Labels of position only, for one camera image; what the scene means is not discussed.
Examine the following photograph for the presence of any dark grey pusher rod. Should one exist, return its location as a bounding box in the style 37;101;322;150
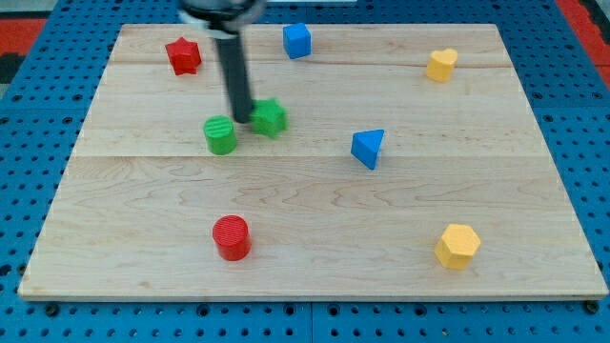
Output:
215;33;254;124

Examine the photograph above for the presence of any red cylinder block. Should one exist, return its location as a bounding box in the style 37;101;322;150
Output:
213;214;252;261

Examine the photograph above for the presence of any green cylinder block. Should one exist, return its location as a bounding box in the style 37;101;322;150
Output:
203;115;237;155

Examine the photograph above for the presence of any blue cube block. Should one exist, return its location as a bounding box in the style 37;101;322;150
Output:
282;23;312;59

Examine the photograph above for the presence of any yellow hexagon block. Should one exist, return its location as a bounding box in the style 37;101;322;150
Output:
434;224;481;271

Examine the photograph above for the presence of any green star block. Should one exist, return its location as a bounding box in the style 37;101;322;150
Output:
250;98;287;139

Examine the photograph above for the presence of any red star block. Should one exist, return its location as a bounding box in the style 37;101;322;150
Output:
165;37;202;75

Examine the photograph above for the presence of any blue triangle block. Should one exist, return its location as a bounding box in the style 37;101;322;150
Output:
351;129;385;170

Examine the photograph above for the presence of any light wooden board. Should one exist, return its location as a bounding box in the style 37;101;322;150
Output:
18;24;608;302

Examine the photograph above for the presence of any yellow heart block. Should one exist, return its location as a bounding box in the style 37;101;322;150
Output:
425;48;458;83

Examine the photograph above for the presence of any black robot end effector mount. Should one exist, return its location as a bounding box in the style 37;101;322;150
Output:
177;0;265;33

